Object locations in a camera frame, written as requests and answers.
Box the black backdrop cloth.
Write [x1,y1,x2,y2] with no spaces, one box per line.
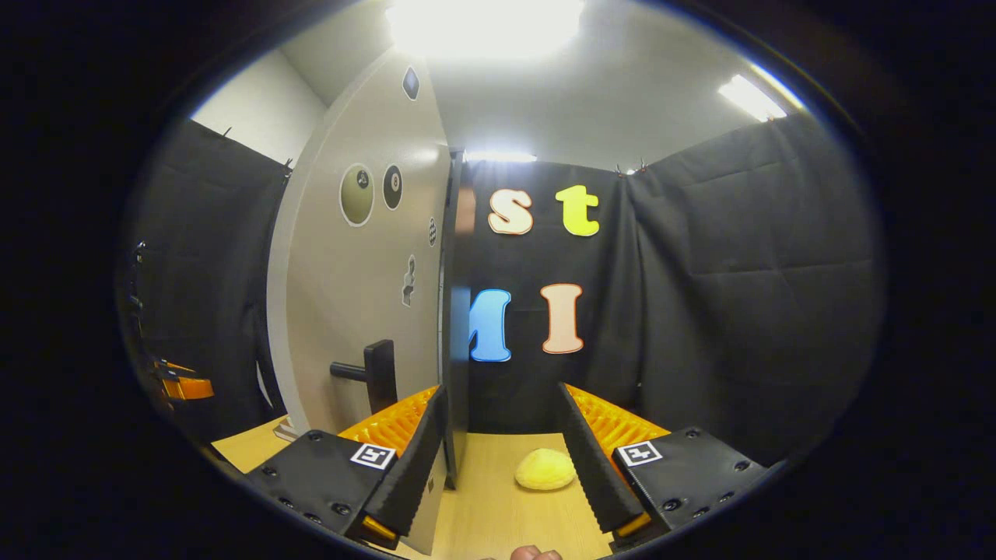
[124,113,888,467]

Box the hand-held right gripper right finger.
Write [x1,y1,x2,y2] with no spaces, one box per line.
[556,381,771,549]

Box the yellow sponge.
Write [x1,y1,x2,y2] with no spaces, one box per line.
[515,448,578,492]

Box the pale grey cabinet door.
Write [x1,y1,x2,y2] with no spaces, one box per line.
[267,48,454,557]

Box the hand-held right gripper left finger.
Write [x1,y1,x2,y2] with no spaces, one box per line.
[247,383,449,549]

